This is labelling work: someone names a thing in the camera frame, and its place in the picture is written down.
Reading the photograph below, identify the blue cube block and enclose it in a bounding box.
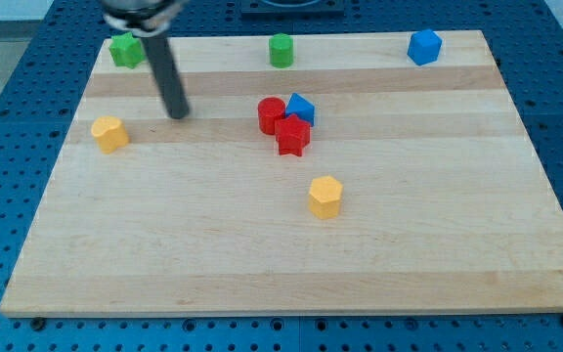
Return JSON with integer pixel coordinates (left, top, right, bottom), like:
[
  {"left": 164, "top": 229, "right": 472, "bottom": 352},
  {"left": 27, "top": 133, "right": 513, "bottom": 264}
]
[{"left": 407, "top": 29, "right": 443, "bottom": 66}]

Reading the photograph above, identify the red cylinder block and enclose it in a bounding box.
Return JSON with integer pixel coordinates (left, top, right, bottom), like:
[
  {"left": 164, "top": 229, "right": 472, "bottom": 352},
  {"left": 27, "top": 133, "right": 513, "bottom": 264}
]
[{"left": 257, "top": 97, "right": 286, "bottom": 135}]

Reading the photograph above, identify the yellow heart block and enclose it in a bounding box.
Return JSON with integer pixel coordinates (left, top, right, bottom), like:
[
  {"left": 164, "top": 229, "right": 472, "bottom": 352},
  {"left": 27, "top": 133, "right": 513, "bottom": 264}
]
[{"left": 91, "top": 115, "right": 130, "bottom": 154}]

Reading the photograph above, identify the light wooden board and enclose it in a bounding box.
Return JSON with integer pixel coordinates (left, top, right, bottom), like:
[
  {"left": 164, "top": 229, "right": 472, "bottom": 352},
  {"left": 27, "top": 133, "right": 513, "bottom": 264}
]
[{"left": 0, "top": 30, "right": 563, "bottom": 318}]

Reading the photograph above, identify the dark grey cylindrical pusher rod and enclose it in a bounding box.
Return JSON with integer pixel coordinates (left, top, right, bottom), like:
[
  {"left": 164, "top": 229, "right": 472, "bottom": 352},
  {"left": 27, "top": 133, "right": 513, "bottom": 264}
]
[{"left": 141, "top": 32, "right": 190, "bottom": 119}]

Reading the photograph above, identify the green star block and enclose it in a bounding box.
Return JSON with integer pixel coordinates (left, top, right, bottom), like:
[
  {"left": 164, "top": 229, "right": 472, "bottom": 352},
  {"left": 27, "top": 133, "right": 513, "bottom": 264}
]
[{"left": 108, "top": 32, "right": 146, "bottom": 68}]

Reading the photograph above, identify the blue triangle block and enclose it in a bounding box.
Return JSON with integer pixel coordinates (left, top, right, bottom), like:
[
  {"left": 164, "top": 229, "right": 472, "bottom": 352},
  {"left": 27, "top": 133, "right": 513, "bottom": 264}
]
[{"left": 285, "top": 93, "right": 316, "bottom": 126}]

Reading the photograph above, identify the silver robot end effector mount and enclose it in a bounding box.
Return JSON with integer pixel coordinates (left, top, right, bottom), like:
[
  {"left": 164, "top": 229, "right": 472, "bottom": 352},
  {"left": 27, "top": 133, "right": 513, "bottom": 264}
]
[{"left": 100, "top": 0, "right": 188, "bottom": 37}]

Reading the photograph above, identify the yellow hexagon block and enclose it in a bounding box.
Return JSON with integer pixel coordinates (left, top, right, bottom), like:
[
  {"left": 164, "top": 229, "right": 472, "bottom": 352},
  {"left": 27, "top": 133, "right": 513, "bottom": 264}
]
[{"left": 308, "top": 175, "right": 343, "bottom": 219}]

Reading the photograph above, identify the green cylinder block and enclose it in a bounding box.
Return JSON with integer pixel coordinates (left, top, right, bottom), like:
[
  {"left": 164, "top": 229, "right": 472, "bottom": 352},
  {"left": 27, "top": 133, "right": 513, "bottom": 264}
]
[{"left": 269, "top": 33, "right": 294, "bottom": 68}]

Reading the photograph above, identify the red star block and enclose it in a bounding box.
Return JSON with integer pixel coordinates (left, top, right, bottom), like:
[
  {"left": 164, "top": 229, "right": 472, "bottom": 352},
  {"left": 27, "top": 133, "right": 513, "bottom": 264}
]
[{"left": 275, "top": 113, "right": 311, "bottom": 156}]

